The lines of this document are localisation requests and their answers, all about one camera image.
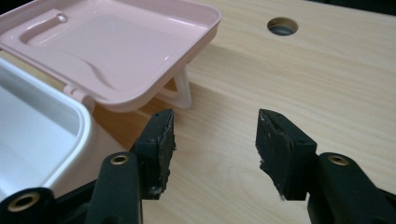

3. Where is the white plastic tray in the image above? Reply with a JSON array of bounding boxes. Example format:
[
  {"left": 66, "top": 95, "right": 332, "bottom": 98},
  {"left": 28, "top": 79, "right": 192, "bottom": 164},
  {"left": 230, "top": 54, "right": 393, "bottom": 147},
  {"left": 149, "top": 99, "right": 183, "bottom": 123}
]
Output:
[{"left": 0, "top": 57, "right": 92, "bottom": 202}]

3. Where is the pink storage box white handle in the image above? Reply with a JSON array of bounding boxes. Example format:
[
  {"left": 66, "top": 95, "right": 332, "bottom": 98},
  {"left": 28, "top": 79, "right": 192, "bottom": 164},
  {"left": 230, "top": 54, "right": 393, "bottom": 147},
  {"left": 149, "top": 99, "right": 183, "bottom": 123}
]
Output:
[{"left": 0, "top": 0, "right": 223, "bottom": 200}]

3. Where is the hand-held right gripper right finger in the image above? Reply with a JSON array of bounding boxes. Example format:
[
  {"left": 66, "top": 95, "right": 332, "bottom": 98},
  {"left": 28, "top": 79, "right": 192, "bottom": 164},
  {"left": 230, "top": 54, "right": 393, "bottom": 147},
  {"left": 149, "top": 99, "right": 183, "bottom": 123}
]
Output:
[{"left": 255, "top": 107, "right": 318, "bottom": 202}]

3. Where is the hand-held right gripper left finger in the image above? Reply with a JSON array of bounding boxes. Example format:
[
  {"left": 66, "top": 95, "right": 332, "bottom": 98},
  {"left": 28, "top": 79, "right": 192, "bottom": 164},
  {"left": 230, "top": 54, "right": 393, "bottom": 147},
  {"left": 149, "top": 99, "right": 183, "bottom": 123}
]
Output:
[{"left": 130, "top": 107, "right": 177, "bottom": 201}]

